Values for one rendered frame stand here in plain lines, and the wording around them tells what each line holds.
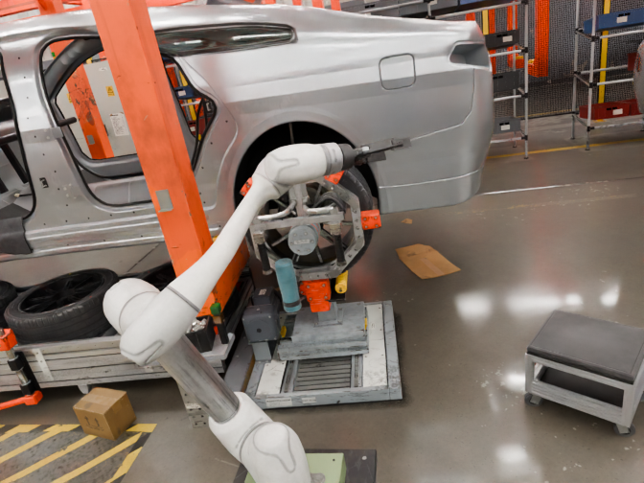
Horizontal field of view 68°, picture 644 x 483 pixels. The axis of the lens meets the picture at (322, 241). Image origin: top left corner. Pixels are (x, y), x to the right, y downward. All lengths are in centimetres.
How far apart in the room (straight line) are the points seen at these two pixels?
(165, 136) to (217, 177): 64
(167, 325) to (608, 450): 180
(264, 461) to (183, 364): 36
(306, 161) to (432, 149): 136
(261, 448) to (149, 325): 54
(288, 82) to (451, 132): 86
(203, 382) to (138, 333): 37
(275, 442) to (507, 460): 108
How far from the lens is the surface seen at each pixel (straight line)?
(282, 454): 149
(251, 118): 255
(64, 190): 310
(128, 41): 214
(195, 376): 145
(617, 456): 233
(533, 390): 237
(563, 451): 230
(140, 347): 117
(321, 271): 236
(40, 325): 315
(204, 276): 118
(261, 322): 255
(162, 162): 217
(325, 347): 262
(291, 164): 126
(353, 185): 227
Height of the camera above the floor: 166
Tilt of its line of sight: 22 degrees down
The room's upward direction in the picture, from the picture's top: 10 degrees counter-clockwise
